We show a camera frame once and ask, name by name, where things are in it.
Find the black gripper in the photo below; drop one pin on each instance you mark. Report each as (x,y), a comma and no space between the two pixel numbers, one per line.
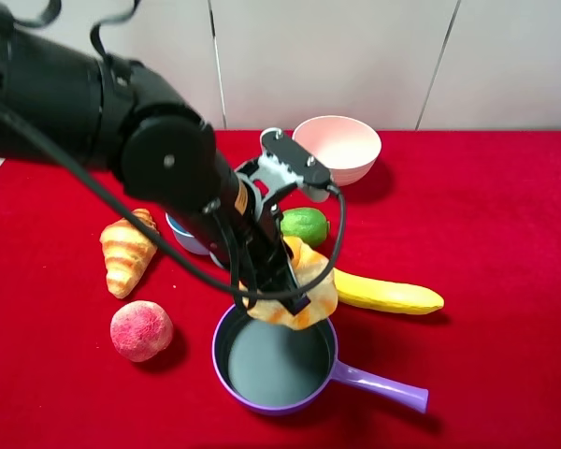
(249,240)

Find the ring-shaped croissant bread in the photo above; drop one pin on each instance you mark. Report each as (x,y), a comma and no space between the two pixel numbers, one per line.
(307,264)

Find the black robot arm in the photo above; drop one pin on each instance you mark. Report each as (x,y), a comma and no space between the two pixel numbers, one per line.
(101,111)

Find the green lime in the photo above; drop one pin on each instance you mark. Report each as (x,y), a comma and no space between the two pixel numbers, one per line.
(308,224)

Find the purple toy saucepan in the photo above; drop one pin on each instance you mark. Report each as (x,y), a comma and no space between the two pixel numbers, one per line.
(275,370)

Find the blue bowl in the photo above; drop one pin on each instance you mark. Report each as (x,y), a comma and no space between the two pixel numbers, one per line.
(186,240)

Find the yellow banana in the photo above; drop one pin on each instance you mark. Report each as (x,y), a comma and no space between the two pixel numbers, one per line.
(391,297)

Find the pink bowl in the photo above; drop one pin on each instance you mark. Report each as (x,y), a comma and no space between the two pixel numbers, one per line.
(346,146)

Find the pink peach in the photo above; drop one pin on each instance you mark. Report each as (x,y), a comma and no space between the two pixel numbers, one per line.
(140,330)

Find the straight golden croissant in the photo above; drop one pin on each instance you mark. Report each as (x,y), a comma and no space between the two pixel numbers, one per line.
(127,254)

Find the red tablecloth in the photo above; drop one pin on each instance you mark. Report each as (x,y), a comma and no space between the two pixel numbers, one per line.
(474,216)

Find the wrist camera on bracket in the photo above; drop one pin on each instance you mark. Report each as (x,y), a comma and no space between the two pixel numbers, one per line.
(285,165)

